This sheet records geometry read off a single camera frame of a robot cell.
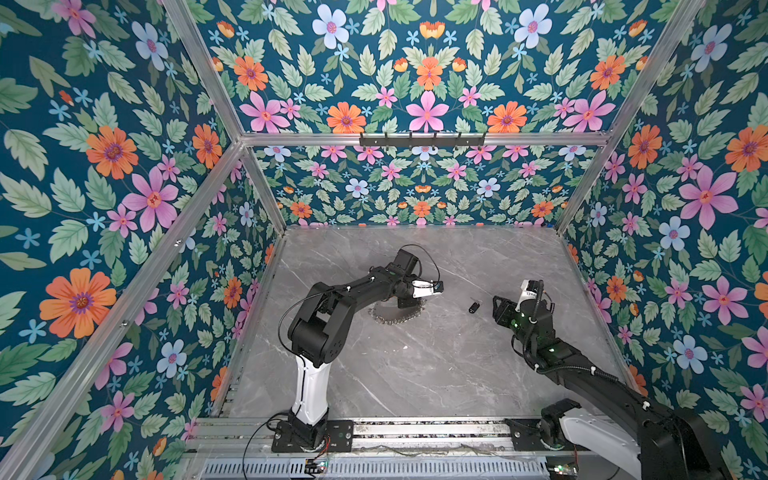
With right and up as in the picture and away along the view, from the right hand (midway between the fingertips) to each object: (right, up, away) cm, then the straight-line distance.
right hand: (499, 298), depth 86 cm
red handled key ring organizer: (-33, -6, +13) cm, 36 cm away
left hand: (-22, +3, +10) cm, 24 cm away
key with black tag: (-4, -5, +13) cm, 14 cm away
